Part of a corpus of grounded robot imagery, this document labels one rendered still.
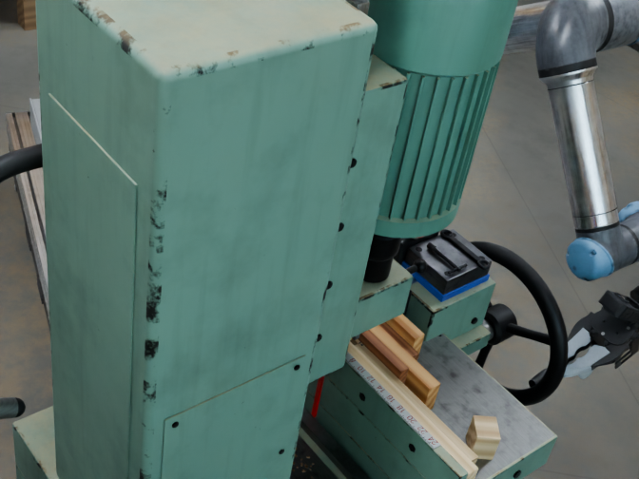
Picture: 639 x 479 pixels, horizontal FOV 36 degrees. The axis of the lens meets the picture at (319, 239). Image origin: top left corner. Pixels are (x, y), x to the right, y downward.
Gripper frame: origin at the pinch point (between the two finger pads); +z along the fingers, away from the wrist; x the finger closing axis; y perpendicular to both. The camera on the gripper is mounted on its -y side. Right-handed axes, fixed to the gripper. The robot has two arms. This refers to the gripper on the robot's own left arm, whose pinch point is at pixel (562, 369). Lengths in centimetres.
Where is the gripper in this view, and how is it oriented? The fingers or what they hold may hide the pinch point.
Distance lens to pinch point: 169.0
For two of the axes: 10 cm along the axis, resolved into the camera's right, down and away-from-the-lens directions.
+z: -7.9, 5.9, -1.5
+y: 2.4, 5.2, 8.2
